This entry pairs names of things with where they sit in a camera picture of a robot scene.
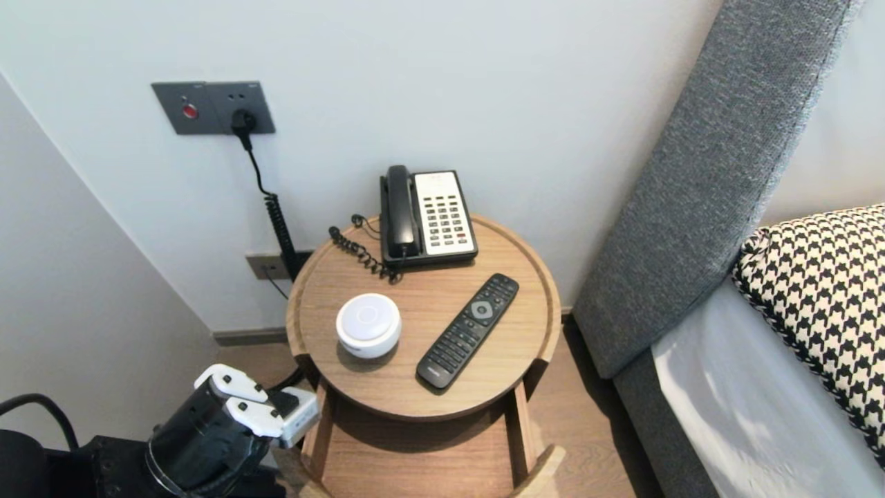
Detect black TV remote control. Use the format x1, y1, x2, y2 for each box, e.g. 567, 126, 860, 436
416, 273, 520, 391

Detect white round smart speaker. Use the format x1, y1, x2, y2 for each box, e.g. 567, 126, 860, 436
335, 293, 402, 360

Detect curved wooden table drawer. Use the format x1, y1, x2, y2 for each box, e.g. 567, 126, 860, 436
273, 379, 566, 498

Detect black and white desk telephone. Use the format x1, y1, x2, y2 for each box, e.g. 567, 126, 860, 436
378, 169, 478, 269

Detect round wooden side table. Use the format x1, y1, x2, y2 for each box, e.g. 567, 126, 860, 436
286, 213, 562, 423

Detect black telephone handset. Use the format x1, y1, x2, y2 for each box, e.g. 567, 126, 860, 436
384, 165, 422, 260

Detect wooden skirting board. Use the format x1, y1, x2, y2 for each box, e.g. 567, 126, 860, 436
211, 326, 291, 347

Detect black power plug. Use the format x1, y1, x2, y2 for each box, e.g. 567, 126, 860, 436
230, 109, 258, 151

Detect grey fabric bed headboard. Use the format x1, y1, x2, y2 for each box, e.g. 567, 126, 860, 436
574, 0, 868, 498

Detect white bed sheet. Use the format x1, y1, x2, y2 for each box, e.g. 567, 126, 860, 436
651, 280, 885, 498

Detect black white houndstooth pillow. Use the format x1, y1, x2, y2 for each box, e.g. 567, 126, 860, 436
732, 203, 885, 471

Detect black coiled handset cord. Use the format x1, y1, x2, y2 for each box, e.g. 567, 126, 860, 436
328, 225, 403, 284

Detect thin black telephone wire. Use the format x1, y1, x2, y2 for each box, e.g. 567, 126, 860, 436
263, 213, 382, 300

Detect black coiled power cable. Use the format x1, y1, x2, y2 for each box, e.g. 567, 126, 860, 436
239, 130, 306, 391

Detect beige wall data socket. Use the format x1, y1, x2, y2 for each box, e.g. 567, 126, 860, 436
244, 253, 292, 280

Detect grey wall power socket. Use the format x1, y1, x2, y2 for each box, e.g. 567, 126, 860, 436
207, 81, 277, 134

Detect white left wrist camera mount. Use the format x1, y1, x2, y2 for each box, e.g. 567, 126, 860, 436
194, 364, 286, 439

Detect grey wall plate red button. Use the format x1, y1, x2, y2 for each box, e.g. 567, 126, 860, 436
151, 82, 212, 136

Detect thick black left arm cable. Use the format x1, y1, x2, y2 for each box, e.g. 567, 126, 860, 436
0, 393, 79, 452

